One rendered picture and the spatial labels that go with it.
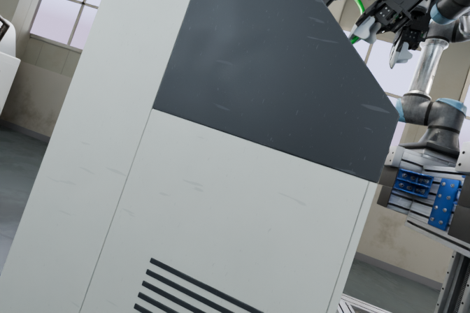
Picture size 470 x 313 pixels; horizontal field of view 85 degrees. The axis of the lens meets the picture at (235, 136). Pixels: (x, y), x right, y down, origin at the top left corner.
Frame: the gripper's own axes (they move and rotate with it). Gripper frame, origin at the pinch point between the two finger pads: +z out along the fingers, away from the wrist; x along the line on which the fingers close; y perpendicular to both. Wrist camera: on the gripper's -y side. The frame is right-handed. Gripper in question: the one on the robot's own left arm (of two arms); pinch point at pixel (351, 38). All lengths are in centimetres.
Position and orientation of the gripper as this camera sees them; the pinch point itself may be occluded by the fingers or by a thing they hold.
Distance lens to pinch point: 94.3
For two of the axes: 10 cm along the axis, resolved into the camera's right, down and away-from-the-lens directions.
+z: -5.5, 5.8, 6.1
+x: 7.6, 0.5, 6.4
